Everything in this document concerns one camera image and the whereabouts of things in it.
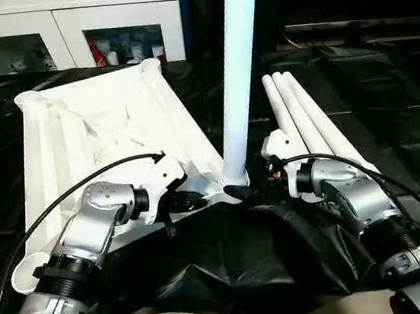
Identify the white plastic table leg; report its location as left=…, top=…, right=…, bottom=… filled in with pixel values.
left=198, top=0, right=285, bottom=192
left=282, top=62, right=383, bottom=186
left=271, top=66, right=333, bottom=161
left=260, top=71, right=301, bottom=147

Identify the white glass-door cabinet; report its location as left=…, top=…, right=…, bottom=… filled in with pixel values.
left=0, top=0, right=188, bottom=84

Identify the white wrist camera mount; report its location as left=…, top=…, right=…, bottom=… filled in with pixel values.
left=258, top=126, right=308, bottom=201
left=127, top=150, right=194, bottom=228

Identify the black work mat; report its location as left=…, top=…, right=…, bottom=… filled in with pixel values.
left=0, top=22, right=420, bottom=314

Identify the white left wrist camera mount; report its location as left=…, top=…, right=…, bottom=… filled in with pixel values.
left=127, top=150, right=194, bottom=228

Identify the dark blue upright post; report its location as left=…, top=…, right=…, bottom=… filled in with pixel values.
left=178, top=0, right=199, bottom=59

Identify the long black bar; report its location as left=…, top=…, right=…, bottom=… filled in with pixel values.
left=284, top=8, right=420, bottom=45

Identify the white plastic table top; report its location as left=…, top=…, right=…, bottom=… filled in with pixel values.
left=0, top=47, right=263, bottom=297

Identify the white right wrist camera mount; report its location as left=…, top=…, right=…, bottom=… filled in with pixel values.
left=258, top=126, right=308, bottom=201

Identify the red packet behind glass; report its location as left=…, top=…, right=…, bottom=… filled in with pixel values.
left=88, top=38, right=106, bottom=67

